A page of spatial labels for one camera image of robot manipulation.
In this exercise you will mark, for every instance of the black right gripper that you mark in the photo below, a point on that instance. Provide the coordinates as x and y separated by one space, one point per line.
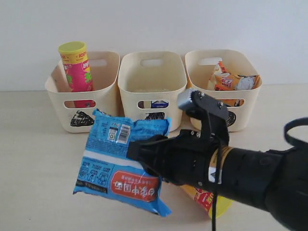
182 160

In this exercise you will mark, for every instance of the blue noodle bag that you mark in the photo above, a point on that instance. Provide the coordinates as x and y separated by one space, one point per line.
106 171

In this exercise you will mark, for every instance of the small blue white box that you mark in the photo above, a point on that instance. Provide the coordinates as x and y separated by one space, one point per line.
159 104

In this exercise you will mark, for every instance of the small purple box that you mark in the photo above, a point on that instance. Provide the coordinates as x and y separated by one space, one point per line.
145 104

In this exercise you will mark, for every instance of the orange snack bag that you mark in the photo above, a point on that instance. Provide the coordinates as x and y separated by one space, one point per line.
222 80

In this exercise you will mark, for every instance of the pink Lays chips can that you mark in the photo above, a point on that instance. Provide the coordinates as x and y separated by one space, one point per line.
76 65

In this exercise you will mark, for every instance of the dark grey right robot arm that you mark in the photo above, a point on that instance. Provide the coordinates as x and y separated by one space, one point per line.
273 181

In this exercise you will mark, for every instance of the yellow Lays chips can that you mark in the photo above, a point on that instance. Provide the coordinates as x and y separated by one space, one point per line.
205 200

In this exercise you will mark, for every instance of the cream bin with square mark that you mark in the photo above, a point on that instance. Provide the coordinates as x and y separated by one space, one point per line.
152 76

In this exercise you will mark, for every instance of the cream bin with triangle mark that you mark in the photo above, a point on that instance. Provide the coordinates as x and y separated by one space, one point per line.
74 109

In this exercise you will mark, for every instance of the cream bin with circle mark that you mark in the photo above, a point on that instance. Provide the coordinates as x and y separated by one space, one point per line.
200 66

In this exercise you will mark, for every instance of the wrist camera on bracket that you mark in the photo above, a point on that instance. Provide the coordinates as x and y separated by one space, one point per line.
211 112

